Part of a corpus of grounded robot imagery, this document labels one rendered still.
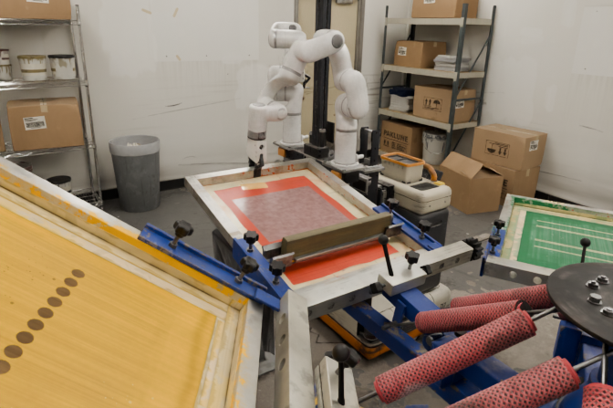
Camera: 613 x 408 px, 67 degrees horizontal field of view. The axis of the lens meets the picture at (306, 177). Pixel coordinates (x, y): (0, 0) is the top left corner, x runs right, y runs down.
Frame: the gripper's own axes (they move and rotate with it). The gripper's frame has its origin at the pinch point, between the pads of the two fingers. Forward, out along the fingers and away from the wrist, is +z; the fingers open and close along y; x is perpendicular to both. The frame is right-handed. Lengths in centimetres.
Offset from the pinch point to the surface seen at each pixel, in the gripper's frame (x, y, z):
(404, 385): 30, -119, -17
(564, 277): 3, -125, -37
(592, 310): 9, -133, -38
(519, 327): 14, -126, -30
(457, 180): -284, 106, 106
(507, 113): -379, 135, 53
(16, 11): 67, 272, -20
